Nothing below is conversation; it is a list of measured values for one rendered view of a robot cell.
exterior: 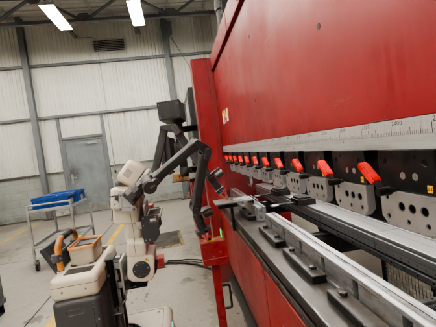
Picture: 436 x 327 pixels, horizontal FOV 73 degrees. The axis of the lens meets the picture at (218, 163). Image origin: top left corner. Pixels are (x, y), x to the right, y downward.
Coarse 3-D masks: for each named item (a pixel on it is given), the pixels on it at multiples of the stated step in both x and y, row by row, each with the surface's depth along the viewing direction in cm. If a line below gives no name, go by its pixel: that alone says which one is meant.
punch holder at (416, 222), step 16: (384, 160) 65; (400, 160) 60; (416, 160) 56; (432, 160) 52; (384, 176) 65; (400, 176) 60; (416, 176) 56; (432, 176) 53; (400, 192) 61; (416, 192) 57; (384, 208) 66; (400, 208) 62; (416, 208) 57; (432, 208) 53; (400, 224) 62; (416, 224) 58; (432, 224) 54
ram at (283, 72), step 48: (288, 0) 102; (336, 0) 74; (384, 0) 59; (432, 0) 48; (240, 48) 175; (288, 48) 107; (336, 48) 77; (384, 48) 60; (432, 48) 49; (240, 96) 192; (288, 96) 113; (336, 96) 80; (384, 96) 62; (432, 96) 51; (288, 144) 120; (336, 144) 84; (384, 144) 64; (432, 144) 52
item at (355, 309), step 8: (336, 288) 93; (328, 296) 91; (336, 296) 88; (352, 296) 87; (336, 304) 87; (344, 304) 83; (352, 304) 83; (360, 304) 82; (344, 312) 83; (352, 312) 79; (360, 312) 79; (368, 312) 78; (352, 320) 79; (360, 320) 76; (368, 320) 75; (376, 320) 75
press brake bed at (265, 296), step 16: (224, 224) 279; (240, 240) 202; (240, 256) 212; (256, 256) 158; (240, 272) 222; (256, 272) 163; (272, 272) 129; (240, 288) 278; (256, 288) 169; (272, 288) 132; (240, 304) 252; (256, 304) 176; (272, 304) 136; (288, 304) 112; (256, 320) 188; (272, 320) 140; (288, 320) 115; (304, 320) 97
